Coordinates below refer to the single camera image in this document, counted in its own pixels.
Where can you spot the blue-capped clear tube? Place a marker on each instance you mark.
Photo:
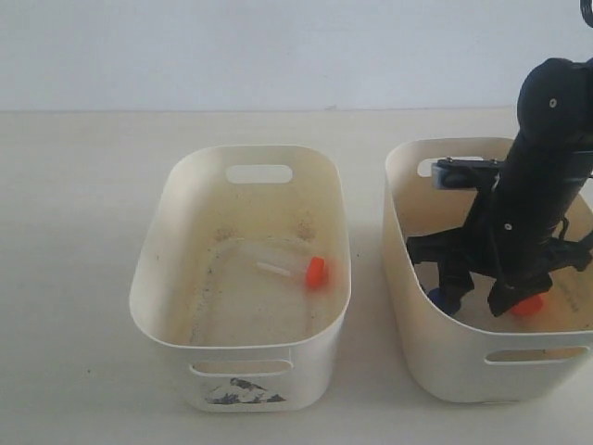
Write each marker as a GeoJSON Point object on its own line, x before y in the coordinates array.
{"type": "Point", "coordinates": [445, 301]}

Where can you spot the cream plastic bin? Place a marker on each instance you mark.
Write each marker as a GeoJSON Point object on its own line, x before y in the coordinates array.
{"type": "Point", "coordinates": [472, 356]}
{"type": "Point", "coordinates": [236, 339]}

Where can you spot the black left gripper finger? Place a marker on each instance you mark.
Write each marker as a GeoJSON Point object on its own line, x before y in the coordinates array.
{"type": "Point", "coordinates": [454, 278]}

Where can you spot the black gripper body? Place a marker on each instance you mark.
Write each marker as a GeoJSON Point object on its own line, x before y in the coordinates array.
{"type": "Point", "coordinates": [519, 239]}

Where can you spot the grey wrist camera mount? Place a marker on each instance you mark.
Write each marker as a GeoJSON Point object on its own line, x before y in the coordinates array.
{"type": "Point", "coordinates": [465, 174]}

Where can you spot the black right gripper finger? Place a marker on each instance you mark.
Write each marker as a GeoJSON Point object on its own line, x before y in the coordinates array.
{"type": "Point", "coordinates": [503, 297]}

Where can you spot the orange-capped clear tube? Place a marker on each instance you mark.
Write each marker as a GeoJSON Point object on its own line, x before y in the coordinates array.
{"type": "Point", "coordinates": [304, 269]}
{"type": "Point", "coordinates": [528, 307]}

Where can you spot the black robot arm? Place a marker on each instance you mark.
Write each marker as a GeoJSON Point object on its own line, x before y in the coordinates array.
{"type": "Point", "coordinates": [554, 139]}

